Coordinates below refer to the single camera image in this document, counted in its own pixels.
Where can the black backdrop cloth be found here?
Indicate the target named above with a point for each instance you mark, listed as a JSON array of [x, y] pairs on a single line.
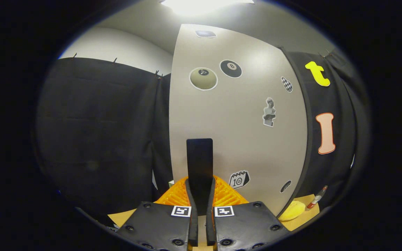
[[99, 132]]

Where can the yellow plush toy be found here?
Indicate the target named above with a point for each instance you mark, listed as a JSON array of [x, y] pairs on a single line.
[[293, 210]]

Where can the grey shoe cabinet door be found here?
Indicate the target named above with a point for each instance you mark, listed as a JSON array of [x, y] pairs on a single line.
[[239, 139]]

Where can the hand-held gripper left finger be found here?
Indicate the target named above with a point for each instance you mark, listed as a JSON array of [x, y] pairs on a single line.
[[194, 230]]

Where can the dark grey shoe cabinet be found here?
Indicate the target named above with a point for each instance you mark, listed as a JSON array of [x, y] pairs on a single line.
[[310, 150]]

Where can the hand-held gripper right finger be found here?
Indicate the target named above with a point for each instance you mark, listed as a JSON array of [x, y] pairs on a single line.
[[210, 226]]

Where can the red and white pen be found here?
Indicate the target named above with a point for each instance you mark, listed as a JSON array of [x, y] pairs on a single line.
[[315, 200]]

